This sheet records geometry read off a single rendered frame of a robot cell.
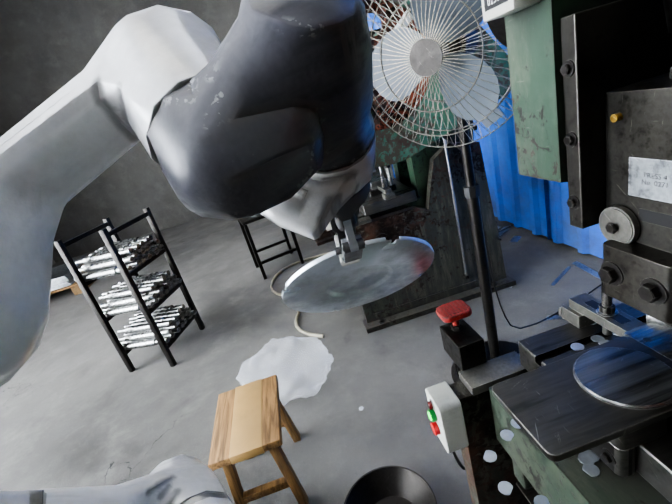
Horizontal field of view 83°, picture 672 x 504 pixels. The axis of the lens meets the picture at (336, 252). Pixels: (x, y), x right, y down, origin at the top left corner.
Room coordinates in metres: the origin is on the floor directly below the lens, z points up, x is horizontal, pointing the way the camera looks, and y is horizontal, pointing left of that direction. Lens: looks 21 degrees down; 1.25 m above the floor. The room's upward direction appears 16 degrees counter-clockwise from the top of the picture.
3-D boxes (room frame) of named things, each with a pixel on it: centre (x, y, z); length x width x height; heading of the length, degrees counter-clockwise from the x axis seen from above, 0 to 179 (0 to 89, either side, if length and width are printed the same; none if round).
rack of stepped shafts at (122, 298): (2.37, 1.32, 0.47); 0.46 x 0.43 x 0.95; 75
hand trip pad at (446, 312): (0.73, -0.22, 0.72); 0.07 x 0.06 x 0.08; 95
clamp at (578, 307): (0.59, -0.46, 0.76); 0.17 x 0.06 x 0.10; 5
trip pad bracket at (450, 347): (0.71, -0.22, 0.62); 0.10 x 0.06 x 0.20; 5
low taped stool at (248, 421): (1.10, 0.47, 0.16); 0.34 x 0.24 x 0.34; 5
